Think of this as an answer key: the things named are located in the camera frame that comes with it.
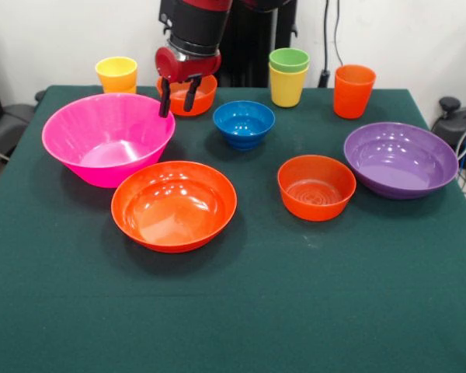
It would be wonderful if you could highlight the black stand base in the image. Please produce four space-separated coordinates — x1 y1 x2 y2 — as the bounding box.
0 89 47 160
429 96 466 172

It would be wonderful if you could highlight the thin black cable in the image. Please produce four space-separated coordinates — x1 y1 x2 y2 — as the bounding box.
333 0 346 67

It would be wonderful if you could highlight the thick black cable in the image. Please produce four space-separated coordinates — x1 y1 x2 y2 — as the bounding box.
318 0 332 89

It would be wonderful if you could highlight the light orange plastic cup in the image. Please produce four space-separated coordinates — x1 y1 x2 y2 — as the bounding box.
99 74 137 95

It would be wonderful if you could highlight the large orange plastic bowl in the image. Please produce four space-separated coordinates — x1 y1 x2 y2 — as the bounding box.
110 160 238 254

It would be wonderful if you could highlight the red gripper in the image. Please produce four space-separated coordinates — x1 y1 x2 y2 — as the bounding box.
155 45 223 119

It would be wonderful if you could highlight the small orange plastic bowl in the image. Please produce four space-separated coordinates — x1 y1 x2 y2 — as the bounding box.
276 154 357 223
155 74 219 117

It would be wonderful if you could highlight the large pink plastic bowl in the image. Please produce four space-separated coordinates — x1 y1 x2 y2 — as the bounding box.
41 92 177 190

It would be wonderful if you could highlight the blue plastic bowl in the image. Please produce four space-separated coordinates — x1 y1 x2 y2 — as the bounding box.
212 99 276 152

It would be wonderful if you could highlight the purple plastic bowl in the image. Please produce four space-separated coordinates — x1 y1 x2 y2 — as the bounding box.
343 121 460 201

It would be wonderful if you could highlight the dark green tablecloth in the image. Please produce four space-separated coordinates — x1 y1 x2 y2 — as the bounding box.
0 84 466 373

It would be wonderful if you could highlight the yellow plastic cup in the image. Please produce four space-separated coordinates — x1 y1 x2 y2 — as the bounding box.
94 56 138 81
269 62 310 109

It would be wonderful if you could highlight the green plastic cup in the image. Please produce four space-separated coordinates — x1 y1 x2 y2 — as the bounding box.
268 47 311 75

